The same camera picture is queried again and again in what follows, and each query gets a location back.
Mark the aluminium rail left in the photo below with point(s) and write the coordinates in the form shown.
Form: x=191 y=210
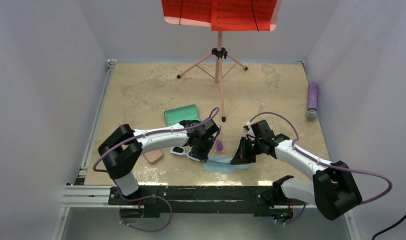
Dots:
x=74 y=194

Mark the black base frame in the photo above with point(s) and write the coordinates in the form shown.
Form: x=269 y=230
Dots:
x=150 y=201

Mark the pink glasses case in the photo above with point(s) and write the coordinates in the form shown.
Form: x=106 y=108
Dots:
x=153 y=156

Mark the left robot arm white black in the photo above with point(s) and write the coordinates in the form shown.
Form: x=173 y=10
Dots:
x=121 y=150

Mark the pink purple sunglasses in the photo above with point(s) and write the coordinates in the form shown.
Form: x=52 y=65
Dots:
x=219 y=147

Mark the grey glasses case green lining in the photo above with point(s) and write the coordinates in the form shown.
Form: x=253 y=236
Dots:
x=176 y=115

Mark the white frame sunglasses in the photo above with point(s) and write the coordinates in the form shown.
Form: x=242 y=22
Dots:
x=180 y=151

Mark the pink music stand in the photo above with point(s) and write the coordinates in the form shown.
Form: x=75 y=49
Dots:
x=220 y=53

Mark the purple microphone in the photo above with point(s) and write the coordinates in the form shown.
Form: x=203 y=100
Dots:
x=312 y=102

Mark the blue cloth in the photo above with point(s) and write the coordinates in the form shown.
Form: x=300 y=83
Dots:
x=220 y=164

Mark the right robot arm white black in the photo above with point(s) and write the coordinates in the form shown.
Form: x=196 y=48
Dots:
x=332 y=190

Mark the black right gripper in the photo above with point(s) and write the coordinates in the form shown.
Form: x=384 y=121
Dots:
x=242 y=156

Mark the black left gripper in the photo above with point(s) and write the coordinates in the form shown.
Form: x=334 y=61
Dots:
x=202 y=156

